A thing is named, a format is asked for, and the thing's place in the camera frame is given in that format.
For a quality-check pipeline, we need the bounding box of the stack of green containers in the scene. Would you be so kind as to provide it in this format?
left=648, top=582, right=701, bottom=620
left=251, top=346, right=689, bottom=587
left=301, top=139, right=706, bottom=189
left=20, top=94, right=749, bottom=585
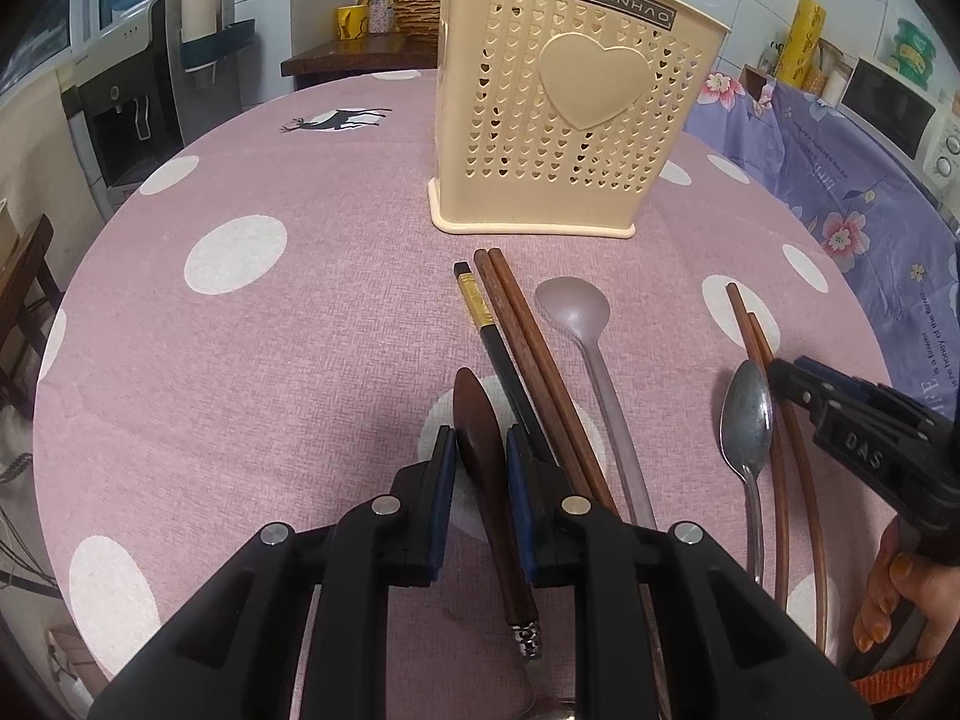
left=889, top=18, right=939, bottom=85

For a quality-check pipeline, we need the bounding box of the dark wooden side table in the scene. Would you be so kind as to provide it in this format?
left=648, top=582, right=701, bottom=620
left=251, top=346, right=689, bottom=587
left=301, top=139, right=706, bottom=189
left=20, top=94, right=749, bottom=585
left=281, top=33, right=443, bottom=91

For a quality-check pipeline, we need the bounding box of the pink polka dot tablecloth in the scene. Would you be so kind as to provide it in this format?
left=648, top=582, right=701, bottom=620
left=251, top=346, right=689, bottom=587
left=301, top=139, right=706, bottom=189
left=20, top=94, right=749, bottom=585
left=33, top=67, right=898, bottom=720

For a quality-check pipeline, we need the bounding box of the metal spoon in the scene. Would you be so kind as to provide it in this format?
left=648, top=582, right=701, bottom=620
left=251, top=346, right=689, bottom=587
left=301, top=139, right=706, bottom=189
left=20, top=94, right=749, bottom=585
left=719, top=360, right=776, bottom=587

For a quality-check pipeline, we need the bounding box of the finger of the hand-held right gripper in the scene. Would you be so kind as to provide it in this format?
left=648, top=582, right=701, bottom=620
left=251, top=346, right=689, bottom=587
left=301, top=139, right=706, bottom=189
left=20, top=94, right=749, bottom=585
left=795, top=356, right=886, bottom=400
left=765, top=358, right=833, bottom=428

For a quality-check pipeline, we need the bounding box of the yellow wrap roll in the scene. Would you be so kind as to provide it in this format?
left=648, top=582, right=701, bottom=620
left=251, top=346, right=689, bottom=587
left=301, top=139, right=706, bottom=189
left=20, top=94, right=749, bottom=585
left=775, top=0, right=827, bottom=88

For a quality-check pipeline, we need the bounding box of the beige perforated utensil holder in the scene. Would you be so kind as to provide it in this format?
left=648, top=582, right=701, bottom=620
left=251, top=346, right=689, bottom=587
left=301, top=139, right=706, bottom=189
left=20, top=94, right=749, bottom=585
left=427, top=0, right=733, bottom=241

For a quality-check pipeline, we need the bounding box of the white microwave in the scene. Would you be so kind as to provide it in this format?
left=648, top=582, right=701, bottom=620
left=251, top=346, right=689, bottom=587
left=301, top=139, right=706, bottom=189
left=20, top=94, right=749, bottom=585
left=840, top=56, right=960, bottom=200

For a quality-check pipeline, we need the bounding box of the dark teal cup holder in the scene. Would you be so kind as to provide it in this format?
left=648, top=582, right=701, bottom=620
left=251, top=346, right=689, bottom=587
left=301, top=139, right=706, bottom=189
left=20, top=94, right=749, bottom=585
left=178, top=18, right=257, bottom=82

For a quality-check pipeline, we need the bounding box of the water dispenser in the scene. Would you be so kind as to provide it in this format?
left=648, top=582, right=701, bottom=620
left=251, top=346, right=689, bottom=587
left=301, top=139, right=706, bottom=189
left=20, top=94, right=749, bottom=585
left=56, top=0, right=190, bottom=212

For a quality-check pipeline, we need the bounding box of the wooden chair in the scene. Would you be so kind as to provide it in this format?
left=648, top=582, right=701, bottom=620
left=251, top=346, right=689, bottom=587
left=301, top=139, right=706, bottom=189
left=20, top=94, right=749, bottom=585
left=0, top=214, right=65, bottom=421

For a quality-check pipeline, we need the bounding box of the purple floral cloth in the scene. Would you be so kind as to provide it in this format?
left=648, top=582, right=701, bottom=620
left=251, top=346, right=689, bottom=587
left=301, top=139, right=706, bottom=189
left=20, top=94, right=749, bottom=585
left=686, top=67, right=960, bottom=482

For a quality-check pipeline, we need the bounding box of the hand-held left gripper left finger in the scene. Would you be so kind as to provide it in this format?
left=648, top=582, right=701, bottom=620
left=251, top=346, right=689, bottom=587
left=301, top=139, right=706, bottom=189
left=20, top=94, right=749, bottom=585
left=88, top=426, right=458, bottom=720

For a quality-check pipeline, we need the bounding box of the person's right hand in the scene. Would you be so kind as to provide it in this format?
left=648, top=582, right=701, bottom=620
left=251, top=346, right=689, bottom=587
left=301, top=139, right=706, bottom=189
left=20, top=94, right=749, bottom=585
left=853, top=517, right=960, bottom=683

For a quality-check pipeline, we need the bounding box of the reddish brown chopstick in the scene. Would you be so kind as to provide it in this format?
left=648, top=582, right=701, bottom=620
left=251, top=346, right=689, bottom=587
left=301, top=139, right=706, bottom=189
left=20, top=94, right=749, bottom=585
left=742, top=311, right=832, bottom=655
left=724, top=282, right=791, bottom=612

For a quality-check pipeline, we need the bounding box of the wicker basket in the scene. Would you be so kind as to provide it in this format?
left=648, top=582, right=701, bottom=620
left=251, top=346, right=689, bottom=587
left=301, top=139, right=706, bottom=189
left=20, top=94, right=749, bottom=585
left=392, top=0, right=445, bottom=35

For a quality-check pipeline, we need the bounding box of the grey plastic spoon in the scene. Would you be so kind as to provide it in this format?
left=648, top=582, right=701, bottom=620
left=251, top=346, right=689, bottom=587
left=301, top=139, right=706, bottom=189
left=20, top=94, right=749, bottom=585
left=534, top=276, right=662, bottom=532

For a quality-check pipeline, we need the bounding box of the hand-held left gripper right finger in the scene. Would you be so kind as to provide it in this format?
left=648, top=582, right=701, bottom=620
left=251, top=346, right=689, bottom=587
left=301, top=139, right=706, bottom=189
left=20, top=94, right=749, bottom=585
left=504, top=424, right=875, bottom=720

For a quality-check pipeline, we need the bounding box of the black chopstick with gold band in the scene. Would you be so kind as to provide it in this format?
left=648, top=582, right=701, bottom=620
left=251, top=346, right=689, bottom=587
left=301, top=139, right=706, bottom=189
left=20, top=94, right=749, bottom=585
left=453, top=261, right=557, bottom=467

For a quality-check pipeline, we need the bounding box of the stack of paper cups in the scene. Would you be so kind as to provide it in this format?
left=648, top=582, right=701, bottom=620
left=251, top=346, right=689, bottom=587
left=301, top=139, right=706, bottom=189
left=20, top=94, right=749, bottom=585
left=183, top=0, right=230, bottom=43

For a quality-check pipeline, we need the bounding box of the dark wooden handled spoon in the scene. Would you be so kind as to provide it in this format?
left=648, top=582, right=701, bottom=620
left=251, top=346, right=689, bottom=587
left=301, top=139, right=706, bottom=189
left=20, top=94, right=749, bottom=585
left=452, top=367, right=582, bottom=720

